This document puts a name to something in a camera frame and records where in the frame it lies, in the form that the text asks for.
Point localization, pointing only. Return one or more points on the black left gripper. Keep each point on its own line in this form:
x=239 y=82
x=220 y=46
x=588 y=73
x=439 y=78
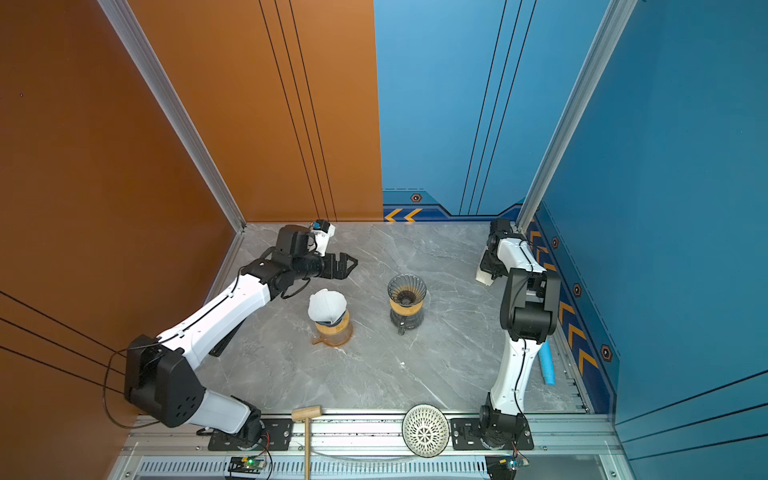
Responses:
x=342 y=271

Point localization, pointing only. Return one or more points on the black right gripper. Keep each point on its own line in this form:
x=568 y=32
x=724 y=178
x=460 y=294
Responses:
x=485 y=265

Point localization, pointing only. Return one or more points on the coffee filter pack orange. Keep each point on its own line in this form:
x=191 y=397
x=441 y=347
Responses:
x=483 y=276

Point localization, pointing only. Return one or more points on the white paper coffee filter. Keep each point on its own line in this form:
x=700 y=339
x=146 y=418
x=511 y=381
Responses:
x=327 y=308

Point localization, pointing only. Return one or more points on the grey glass dripper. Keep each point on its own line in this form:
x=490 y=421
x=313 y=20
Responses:
x=407 y=290

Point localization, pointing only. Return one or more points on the wooden ring holder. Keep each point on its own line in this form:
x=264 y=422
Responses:
x=331 y=330
x=406 y=310

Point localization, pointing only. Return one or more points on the orange glass carafe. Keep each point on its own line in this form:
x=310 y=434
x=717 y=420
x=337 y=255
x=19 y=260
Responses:
x=335 y=340

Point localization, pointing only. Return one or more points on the grey glass pitcher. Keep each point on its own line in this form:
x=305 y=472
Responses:
x=404 y=323

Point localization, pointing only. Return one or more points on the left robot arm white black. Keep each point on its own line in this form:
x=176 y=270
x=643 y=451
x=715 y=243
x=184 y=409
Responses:
x=160 y=375

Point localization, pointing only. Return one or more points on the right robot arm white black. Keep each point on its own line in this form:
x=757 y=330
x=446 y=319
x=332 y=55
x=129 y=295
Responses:
x=528 y=316

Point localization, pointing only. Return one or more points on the light blue cylinder roll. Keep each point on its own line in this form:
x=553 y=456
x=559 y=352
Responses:
x=547 y=364

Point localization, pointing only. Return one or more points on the wooden mallet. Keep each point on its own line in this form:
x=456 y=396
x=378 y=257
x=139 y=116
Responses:
x=305 y=416

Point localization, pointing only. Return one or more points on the white woven trivet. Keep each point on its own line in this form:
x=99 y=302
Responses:
x=425 y=431

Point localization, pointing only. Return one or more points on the right green circuit board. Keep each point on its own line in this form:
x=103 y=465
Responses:
x=505 y=467

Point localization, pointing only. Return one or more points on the green circuit board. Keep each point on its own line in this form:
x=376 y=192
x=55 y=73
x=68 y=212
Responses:
x=248 y=467
x=505 y=467

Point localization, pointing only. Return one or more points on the left green circuit board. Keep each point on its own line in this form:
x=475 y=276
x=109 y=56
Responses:
x=248 y=467

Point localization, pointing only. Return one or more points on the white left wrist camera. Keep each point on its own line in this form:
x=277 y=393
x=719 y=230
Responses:
x=322 y=231

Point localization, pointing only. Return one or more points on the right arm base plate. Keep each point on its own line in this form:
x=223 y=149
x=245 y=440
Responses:
x=466 y=434

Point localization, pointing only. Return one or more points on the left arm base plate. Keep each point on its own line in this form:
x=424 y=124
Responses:
x=273 y=434

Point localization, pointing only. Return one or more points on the aluminium front rail frame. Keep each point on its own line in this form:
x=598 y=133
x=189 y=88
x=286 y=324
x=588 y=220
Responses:
x=349 y=444

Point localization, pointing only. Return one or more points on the right aluminium corner post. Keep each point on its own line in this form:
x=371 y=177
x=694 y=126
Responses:
x=610 y=30

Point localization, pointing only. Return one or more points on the aluminium corner post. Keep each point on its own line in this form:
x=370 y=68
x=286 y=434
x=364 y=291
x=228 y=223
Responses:
x=128 y=29
x=610 y=30

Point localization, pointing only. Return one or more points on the left aluminium corner post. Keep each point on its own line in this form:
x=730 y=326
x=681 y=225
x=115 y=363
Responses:
x=128 y=29

